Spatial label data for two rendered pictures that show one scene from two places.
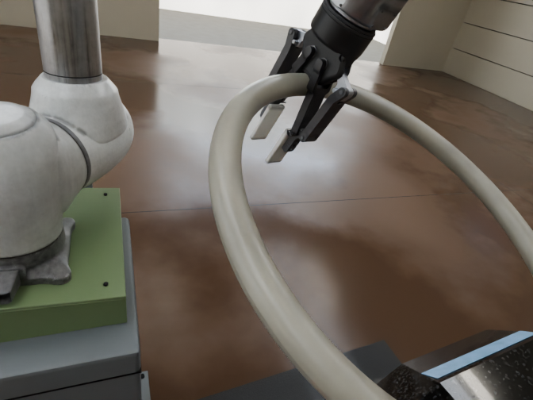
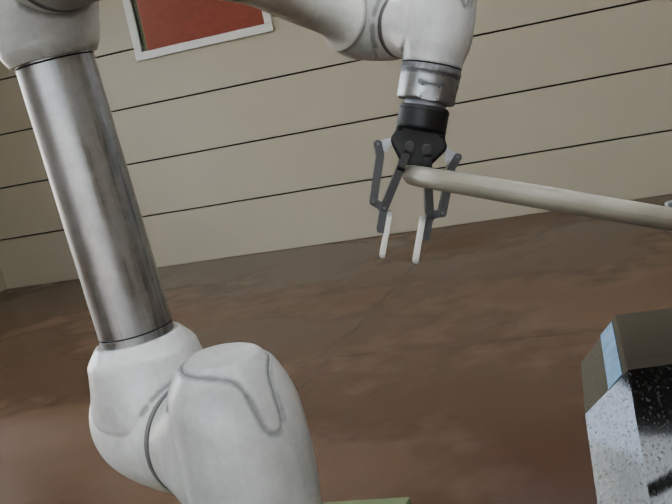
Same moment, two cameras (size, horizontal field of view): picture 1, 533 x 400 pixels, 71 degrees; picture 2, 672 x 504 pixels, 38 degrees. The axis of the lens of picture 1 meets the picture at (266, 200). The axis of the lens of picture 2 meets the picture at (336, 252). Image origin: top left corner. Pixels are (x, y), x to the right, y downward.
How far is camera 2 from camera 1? 117 cm
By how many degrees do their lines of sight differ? 46
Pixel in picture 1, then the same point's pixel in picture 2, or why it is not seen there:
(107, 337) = not seen: outside the picture
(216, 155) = (518, 185)
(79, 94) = (187, 335)
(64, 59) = (157, 303)
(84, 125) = not seen: hidden behind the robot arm
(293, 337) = (645, 207)
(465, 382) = (635, 359)
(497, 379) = (642, 346)
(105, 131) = not seen: hidden behind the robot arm
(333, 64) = (437, 143)
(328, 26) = (431, 116)
